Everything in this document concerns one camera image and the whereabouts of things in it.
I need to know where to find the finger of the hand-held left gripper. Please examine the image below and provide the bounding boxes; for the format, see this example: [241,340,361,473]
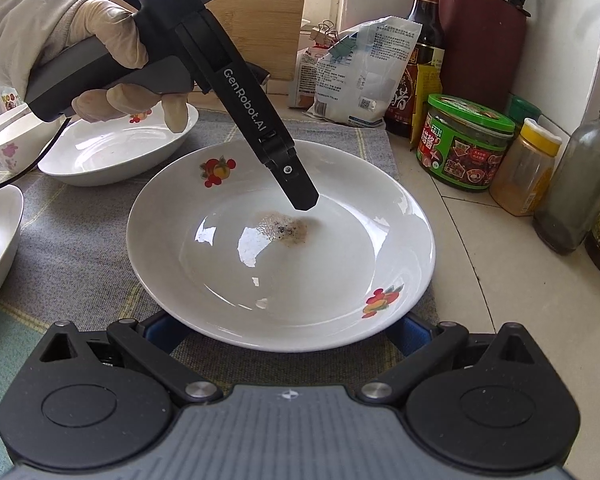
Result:
[260,131,319,212]

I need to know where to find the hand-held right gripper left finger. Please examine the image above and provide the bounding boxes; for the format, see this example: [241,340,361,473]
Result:
[39,311,222,407]

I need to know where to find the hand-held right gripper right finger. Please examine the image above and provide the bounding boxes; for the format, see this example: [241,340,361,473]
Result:
[358,311,552,407]

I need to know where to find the round white plate fruit print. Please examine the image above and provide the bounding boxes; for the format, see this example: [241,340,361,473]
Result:
[126,139,436,353]

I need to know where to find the person's left forearm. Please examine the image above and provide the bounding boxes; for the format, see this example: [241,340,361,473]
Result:
[0,0,106,93]

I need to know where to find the person's left hand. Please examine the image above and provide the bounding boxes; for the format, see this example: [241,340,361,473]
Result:
[71,0,189,134]

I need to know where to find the wooden cutting board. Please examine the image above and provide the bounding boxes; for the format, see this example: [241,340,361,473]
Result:
[95,0,312,82]

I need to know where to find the red white food bag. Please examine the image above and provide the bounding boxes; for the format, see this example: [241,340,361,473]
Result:
[287,45,331,109]

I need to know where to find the grey teal plaid cloth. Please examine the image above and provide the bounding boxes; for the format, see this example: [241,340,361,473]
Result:
[0,107,443,461]

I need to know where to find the white printed plastic bag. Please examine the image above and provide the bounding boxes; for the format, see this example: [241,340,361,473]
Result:
[314,15,424,129]

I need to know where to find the green binder clip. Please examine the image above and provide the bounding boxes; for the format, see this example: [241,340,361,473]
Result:
[329,35,362,62]

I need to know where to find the green lid sauce jar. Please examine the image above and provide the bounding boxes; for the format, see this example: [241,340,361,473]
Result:
[415,93,516,194]

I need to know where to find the yellow lid spice jar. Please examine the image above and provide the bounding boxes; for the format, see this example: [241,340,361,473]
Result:
[489,117,564,217]

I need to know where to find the dark soy sauce bottle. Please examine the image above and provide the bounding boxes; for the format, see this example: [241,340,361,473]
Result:
[384,0,447,139]

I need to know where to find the clear grey glass bottle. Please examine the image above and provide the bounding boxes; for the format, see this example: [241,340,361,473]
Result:
[532,91,600,256]

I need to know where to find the dark red knife block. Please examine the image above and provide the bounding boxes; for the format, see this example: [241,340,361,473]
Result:
[437,0,529,112]

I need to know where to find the small teal lid jar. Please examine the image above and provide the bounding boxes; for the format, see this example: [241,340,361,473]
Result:
[507,95,542,127]

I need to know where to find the black cable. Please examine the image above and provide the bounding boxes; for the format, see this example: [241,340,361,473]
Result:
[0,115,77,197]

